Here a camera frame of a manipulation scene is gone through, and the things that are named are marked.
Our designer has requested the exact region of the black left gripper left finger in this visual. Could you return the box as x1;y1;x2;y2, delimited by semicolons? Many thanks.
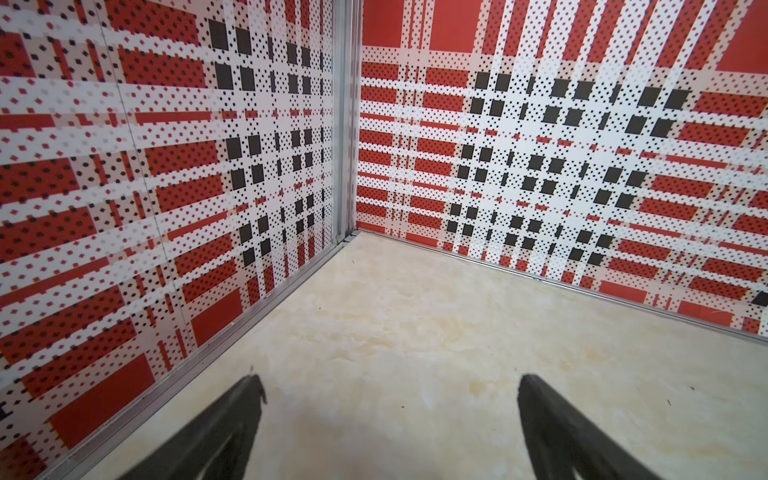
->
122;374;267;479

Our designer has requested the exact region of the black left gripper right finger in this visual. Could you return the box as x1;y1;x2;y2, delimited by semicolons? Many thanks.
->
518;374;658;479

